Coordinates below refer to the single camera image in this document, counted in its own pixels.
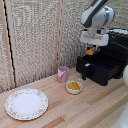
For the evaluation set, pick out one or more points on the floral rimmed white plate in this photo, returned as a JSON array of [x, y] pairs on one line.
[[26, 104]]

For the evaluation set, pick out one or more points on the woven folding screen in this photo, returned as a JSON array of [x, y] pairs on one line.
[[33, 36]]

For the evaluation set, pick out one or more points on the yellow fry piece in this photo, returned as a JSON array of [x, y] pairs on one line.
[[74, 86], [78, 85], [70, 86]]

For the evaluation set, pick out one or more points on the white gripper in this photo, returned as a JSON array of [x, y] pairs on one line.
[[94, 38]]

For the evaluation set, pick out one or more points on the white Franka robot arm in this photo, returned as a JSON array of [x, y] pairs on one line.
[[98, 15]]

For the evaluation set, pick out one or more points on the black air fryer housing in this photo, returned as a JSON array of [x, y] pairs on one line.
[[116, 45]]

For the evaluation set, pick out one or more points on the small white bowl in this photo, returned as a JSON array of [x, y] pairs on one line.
[[74, 91]]

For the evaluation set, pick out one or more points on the pink cup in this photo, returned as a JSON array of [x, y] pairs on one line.
[[62, 74]]

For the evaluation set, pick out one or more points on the black air fryer drawer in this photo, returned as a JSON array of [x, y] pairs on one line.
[[100, 71]]

